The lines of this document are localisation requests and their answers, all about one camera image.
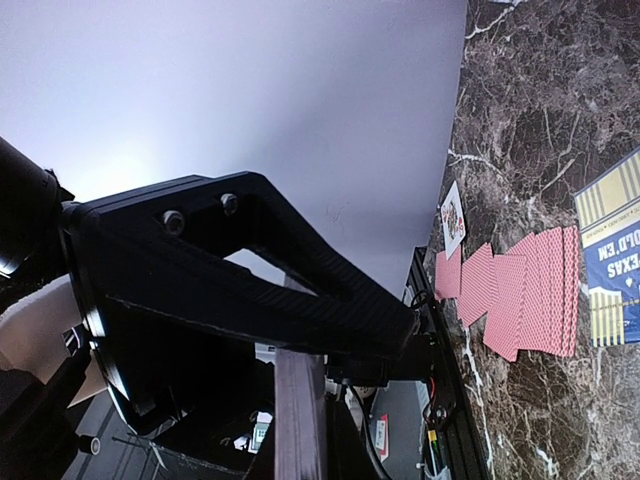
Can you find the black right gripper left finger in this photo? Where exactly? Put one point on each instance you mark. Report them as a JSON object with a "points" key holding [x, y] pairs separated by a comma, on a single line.
{"points": [[263, 465]]}

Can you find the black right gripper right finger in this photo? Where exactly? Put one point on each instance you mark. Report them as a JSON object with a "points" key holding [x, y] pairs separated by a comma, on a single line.
{"points": [[347, 457]]}

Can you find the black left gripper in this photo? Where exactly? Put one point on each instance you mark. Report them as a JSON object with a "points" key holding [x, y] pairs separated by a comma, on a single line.
{"points": [[159, 274]]}

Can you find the red card deck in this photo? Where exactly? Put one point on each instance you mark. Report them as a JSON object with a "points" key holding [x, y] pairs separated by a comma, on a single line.
{"points": [[300, 416]]}

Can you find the spilled red cards on table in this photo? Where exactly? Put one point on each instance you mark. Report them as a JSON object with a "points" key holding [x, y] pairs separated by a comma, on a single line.
{"points": [[528, 295]]}

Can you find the face-up queen card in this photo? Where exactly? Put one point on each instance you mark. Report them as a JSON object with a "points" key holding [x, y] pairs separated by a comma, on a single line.
{"points": [[452, 218]]}

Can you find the gold card box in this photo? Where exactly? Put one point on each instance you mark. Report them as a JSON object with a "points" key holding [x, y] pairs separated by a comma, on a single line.
{"points": [[608, 214]]}

